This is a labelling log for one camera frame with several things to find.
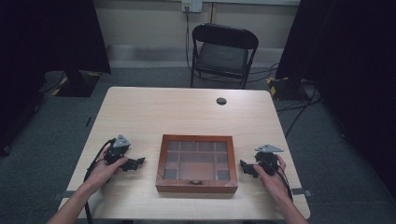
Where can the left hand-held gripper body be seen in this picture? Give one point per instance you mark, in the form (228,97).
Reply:
(116,150)

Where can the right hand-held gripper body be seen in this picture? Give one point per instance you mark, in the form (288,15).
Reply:
(267,160)

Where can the wooden box with glass lid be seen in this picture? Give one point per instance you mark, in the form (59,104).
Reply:
(196,185)

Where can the person's right hand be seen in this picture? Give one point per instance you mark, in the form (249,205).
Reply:
(271,183)

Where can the person's left hand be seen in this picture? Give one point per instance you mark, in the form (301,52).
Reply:
(104,174)

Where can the grey tape strip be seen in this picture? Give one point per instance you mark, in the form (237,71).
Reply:
(63,195)
(301,192)

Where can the black stand base yellow tape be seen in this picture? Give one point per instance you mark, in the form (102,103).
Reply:
(288,90)
(77,85)

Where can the black folding chair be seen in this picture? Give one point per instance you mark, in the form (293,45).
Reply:
(222,57)

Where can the white wall outlet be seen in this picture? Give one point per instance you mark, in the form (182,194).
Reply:
(192,6)

